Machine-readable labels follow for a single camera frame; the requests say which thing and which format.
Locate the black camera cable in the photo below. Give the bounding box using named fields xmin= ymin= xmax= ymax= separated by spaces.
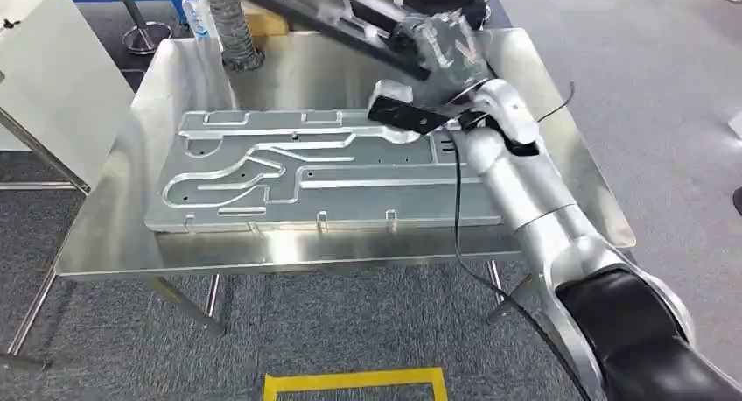
xmin=441 ymin=127 xmax=593 ymax=401

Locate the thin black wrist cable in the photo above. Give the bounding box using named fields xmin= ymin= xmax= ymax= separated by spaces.
xmin=535 ymin=81 xmax=577 ymax=125

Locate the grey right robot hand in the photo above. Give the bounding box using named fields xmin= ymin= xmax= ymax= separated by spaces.
xmin=398 ymin=11 xmax=495 ymax=108

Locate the stainless steel table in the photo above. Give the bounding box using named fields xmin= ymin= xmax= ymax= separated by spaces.
xmin=0 ymin=26 xmax=638 ymax=371

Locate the pale and black wrist camera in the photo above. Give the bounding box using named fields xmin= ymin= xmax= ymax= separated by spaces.
xmin=366 ymin=78 xmax=452 ymax=137

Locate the white cabinet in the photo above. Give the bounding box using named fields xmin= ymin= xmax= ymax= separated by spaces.
xmin=0 ymin=0 xmax=137 ymax=194

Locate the steel stanchion post with base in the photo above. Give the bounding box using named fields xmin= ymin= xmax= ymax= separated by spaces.
xmin=112 ymin=0 xmax=174 ymax=56

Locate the grey ribbed hose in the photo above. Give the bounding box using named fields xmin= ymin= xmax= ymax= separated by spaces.
xmin=201 ymin=0 xmax=267 ymax=73

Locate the clear bottle with blue label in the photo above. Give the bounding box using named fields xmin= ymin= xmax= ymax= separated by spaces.
xmin=179 ymin=0 xmax=222 ymax=44

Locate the black plastic plate with cutouts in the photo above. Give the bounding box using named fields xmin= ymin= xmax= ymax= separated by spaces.
xmin=202 ymin=0 xmax=433 ymax=81

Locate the grey metal fixture plate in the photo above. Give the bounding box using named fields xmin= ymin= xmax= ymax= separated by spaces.
xmin=143 ymin=108 xmax=507 ymax=235

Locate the brown cardboard box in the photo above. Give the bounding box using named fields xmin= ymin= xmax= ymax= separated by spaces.
xmin=240 ymin=0 xmax=291 ymax=39

